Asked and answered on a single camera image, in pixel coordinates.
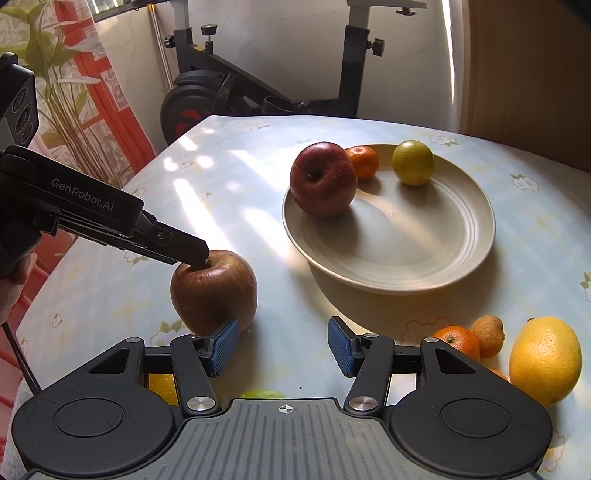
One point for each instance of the yellow lemon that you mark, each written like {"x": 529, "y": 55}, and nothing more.
{"x": 545, "y": 360}

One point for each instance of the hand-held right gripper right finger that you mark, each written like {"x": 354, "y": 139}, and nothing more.
{"x": 341, "y": 346}

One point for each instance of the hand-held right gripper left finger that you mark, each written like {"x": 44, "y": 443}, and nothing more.
{"x": 226, "y": 344}

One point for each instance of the printed backdrop cloth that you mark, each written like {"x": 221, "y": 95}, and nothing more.
{"x": 83, "y": 115}

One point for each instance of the green round fruit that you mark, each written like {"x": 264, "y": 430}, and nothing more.
{"x": 263, "y": 394}
{"x": 413, "y": 162}

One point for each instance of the wooden board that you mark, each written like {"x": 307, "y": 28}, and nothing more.
{"x": 531, "y": 69}

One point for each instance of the dark framed window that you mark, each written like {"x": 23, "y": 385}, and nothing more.
{"x": 120, "y": 7}

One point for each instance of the brownish red apple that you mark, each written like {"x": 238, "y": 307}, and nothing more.
{"x": 212, "y": 295}

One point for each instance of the large yellow orange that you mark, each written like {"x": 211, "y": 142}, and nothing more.
{"x": 161, "y": 387}

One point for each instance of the beige round plate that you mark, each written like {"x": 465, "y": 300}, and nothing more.
{"x": 406, "y": 240}

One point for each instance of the small brown fruit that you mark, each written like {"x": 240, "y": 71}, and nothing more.
{"x": 489, "y": 334}

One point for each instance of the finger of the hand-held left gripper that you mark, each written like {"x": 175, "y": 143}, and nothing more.
{"x": 184, "y": 244}
{"x": 154, "y": 254}

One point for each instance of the person's left hand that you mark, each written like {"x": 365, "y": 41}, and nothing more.
{"x": 14, "y": 290}

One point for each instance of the dark red apple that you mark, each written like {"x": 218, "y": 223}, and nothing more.
{"x": 323, "y": 180}

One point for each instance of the black exercise bike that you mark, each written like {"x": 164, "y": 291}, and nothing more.
{"x": 221, "y": 92}

